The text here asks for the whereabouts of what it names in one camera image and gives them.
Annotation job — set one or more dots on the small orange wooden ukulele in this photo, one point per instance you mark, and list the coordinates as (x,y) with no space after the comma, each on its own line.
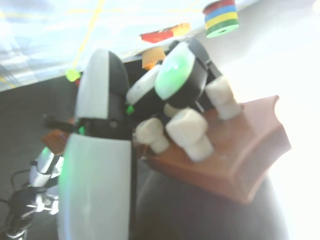
(237,162)

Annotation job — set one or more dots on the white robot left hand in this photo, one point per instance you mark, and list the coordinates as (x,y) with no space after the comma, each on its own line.
(97,175)

